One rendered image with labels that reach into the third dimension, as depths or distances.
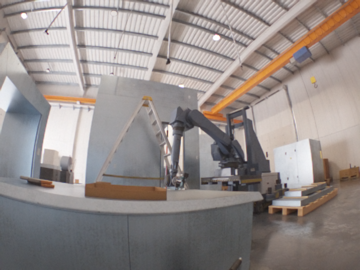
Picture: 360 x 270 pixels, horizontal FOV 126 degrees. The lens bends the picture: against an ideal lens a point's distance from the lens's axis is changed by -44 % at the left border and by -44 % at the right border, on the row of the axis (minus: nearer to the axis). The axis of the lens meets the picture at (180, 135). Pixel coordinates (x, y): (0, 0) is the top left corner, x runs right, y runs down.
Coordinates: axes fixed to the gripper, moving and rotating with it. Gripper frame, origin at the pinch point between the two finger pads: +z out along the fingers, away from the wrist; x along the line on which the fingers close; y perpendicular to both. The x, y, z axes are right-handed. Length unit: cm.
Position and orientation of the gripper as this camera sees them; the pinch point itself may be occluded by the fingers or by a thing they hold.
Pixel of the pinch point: (183, 181)
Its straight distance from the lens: 206.4
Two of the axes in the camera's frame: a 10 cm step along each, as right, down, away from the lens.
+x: 9.0, 3.1, 3.1
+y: 1.9, -9.2, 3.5
